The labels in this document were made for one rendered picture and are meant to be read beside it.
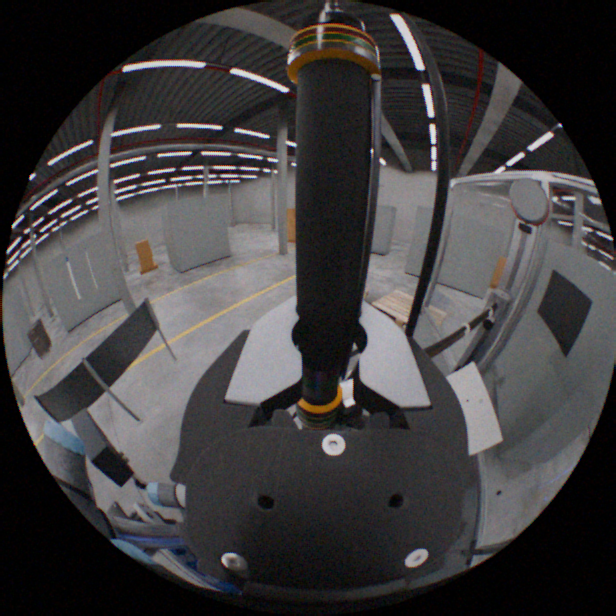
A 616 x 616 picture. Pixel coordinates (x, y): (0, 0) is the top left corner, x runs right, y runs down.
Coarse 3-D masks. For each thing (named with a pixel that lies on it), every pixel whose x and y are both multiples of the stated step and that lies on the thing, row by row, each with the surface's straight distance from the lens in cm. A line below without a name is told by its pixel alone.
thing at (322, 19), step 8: (320, 8) 17; (328, 8) 17; (336, 8) 17; (312, 16) 14; (320, 16) 14; (328, 16) 14; (336, 16) 14; (344, 16) 14; (352, 16) 15; (304, 24) 14; (312, 24) 17; (320, 24) 17; (336, 24) 17; (344, 24) 17; (352, 24) 13; (360, 24) 14
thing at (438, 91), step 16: (336, 0) 20; (400, 16) 28; (416, 32) 25; (432, 64) 21; (432, 80) 19; (448, 128) 17; (448, 144) 16; (448, 160) 16; (448, 176) 15; (432, 224) 15; (432, 240) 15; (432, 256) 15; (416, 288) 16; (416, 304) 16; (496, 304) 60; (416, 320) 17; (448, 336) 32; (464, 336) 39
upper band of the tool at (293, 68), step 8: (328, 24) 12; (328, 32) 11; (360, 32) 12; (328, 40) 10; (336, 40) 10; (304, 56) 10; (312, 56) 10; (320, 56) 10; (328, 56) 10; (336, 56) 10; (344, 56) 10; (352, 56) 10; (360, 56) 10; (296, 64) 11; (304, 64) 14; (360, 64) 10; (368, 64) 10; (288, 72) 11; (296, 72) 11; (376, 72) 11; (296, 80) 12
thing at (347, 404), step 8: (344, 384) 21; (352, 384) 21; (352, 400) 20; (344, 408) 20; (352, 408) 20; (360, 408) 22; (336, 416) 22; (344, 416) 21; (352, 416) 21; (360, 416) 23; (336, 424) 23; (344, 424) 24
